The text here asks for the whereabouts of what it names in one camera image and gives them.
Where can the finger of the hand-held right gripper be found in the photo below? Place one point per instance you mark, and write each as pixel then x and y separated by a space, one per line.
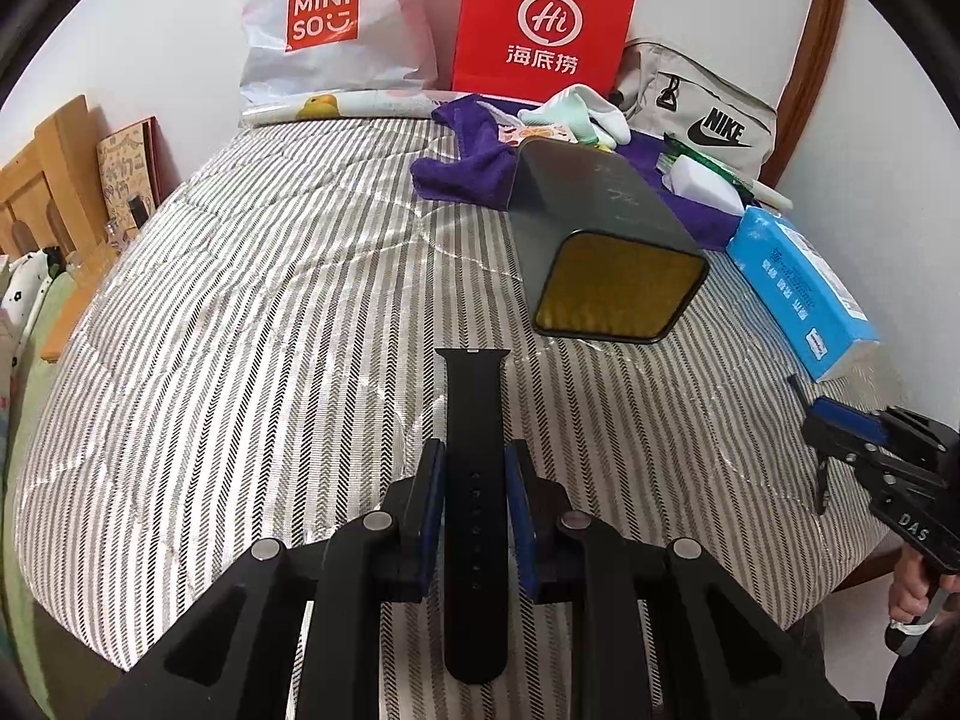
pixel 832 446
pixel 844 416

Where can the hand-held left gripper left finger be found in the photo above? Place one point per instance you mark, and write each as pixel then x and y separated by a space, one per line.
pixel 431 517

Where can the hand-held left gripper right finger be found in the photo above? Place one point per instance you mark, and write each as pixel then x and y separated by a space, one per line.
pixel 517 525

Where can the person's right forearm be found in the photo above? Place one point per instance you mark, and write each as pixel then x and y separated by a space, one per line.
pixel 926 682

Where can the person's right hand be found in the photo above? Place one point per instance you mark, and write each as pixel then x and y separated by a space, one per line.
pixel 907 585

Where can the blue tissue box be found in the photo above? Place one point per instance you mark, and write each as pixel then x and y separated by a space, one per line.
pixel 787 277

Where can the striped bed quilt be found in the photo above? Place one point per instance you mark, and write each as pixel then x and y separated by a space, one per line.
pixel 262 352

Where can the white sponge block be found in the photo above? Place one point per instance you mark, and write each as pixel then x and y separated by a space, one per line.
pixel 705 184

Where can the green white packet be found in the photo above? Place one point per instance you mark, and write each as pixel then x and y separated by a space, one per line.
pixel 701 150

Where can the dark green tin box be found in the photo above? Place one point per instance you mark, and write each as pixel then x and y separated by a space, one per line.
pixel 600 195

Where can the grey sling bag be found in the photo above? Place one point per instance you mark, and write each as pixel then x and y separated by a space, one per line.
pixel 712 94

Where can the purple towel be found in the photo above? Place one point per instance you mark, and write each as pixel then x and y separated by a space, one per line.
pixel 465 165

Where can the white sock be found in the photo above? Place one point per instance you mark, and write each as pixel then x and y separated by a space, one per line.
pixel 611 124

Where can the colourful printed packet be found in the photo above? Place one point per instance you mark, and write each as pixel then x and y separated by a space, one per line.
pixel 536 135

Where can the green blanket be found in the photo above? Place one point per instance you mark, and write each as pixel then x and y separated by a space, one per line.
pixel 30 465

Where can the wooden nightstand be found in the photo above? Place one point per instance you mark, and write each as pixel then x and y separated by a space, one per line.
pixel 67 322

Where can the long white printed roll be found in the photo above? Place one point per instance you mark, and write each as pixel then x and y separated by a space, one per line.
pixel 360 105

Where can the mint green sock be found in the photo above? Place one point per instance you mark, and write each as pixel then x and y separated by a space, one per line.
pixel 559 105

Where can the small black device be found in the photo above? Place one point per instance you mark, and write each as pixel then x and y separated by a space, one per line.
pixel 137 211

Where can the white spotted cloth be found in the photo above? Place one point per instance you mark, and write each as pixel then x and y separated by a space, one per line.
pixel 26 292

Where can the brown illustrated notebook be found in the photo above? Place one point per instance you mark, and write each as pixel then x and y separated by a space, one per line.
pixel 127 161

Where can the red paper bag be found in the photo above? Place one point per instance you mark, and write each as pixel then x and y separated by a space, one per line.
pixel 487 52

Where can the white plastic shopping bag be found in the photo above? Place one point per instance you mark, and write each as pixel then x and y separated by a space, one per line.
pixel 390 7

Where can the wooden headboard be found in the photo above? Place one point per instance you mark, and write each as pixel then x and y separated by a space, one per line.
pixel 45 157

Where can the brown wooden door frame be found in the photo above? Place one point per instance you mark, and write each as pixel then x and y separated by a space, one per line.
pixel 817 52

